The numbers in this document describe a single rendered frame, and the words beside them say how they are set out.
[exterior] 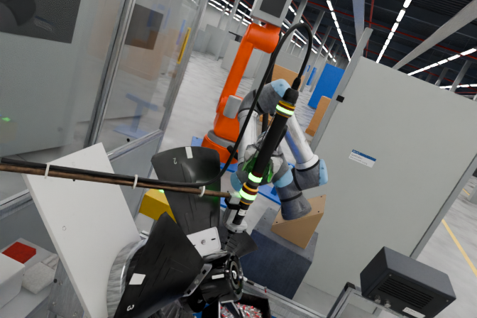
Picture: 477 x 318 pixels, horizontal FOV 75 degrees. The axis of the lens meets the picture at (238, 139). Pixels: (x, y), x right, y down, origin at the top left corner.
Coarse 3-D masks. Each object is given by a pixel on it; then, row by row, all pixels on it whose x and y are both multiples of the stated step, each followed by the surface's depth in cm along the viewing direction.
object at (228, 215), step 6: (228, 198) 82; (234, 198) 81; (240, 198) 82; (228, 204) 82; (234, 204) 82; (228, 210) 84; (234, 210) 83; (222, 216) 86; (228, 216) 83; (228, 222) 84; (228, 228) 84; (234, 228) 83; (240, 228) 84
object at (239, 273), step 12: (228, 252) 80; (216, 264) 77; (228, 264) 76; (240, 264) 84; (228, 276) 74; (240, 276) 83; (204, 288) 75; (216, 288) 74; (228, 288) 74; (240, 288) 81; (192, 300) 77; (204, 300) 76; (228, 300) 75; (192, 312) 77
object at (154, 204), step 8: (152, 192) 129; (160, 192) 131; (144, 200) 126; (152, 200) 126; (160, 200) 126; (144, 208) 127; (152, 208) 127; (160, 208) 126; (168, 208) 125; (152, 216) 128
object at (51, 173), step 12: (0, 168) 57; (12, 168) 58; (24, 168) 59; (36, 168) 60; (84, 180) 65; (96, 180) 66; (108, 180) 67; (120, 180) 68; (132, 180) 69; (192, 192) 76; (204, 192) 78; (216, 192) 79; (228, 192) 82
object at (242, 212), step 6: (294, 84) 75; (288, 90) 75; (294, 90) 75; (288, 96) 75; (294, 96) 75; (294, 102) 75; (240, 204) 84; (246, 204) 83; (240, 210) 84; (246, 210) 84; (234, 216) 85; (240, 216) 84; (234, 222) 85; (240, 222) 85
